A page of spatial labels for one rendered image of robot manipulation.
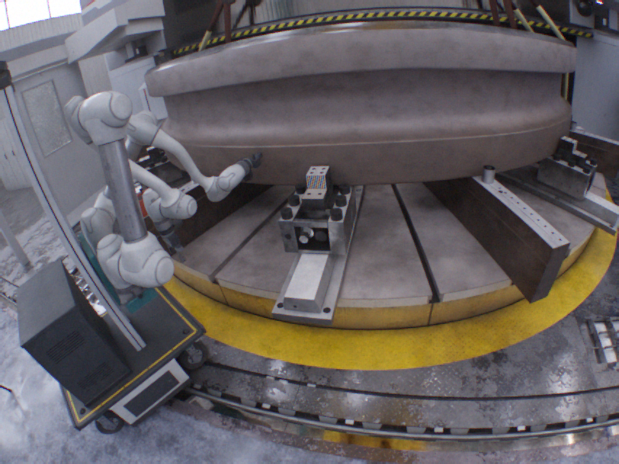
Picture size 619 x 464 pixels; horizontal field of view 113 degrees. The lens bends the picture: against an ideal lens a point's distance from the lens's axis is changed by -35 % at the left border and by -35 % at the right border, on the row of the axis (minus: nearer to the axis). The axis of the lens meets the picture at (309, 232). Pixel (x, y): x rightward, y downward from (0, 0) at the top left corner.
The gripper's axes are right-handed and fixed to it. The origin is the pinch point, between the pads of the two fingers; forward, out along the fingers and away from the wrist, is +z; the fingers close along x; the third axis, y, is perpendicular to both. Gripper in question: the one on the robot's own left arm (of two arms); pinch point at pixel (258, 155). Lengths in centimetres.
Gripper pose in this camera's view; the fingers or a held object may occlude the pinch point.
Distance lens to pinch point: 194.3
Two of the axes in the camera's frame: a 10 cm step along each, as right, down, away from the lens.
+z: 3.7, -5.7, 7.3
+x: -9.2, -1.1, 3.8
